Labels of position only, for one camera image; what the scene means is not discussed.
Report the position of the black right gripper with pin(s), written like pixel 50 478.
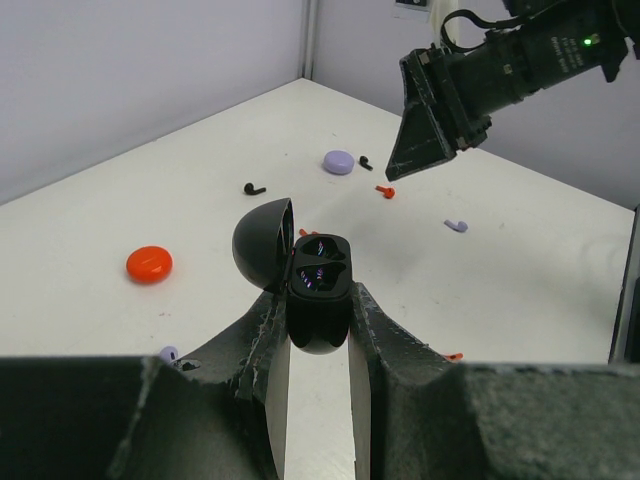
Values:
pixel 450 93

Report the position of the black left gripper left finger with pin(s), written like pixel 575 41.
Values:
pixel 219 412

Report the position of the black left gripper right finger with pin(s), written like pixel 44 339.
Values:
pixel 417 415

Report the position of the black earbud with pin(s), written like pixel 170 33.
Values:
pixel 250 190
pixel 364 162

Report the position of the black earbud charging case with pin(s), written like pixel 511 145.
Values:
pixel 312 274

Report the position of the orange charging case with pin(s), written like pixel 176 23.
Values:
pixel 149 265

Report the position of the orange earbud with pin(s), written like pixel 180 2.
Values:
pixel 387 192
pixel 303 232

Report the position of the aluminium frame post right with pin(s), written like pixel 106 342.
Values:
pixel 309 44

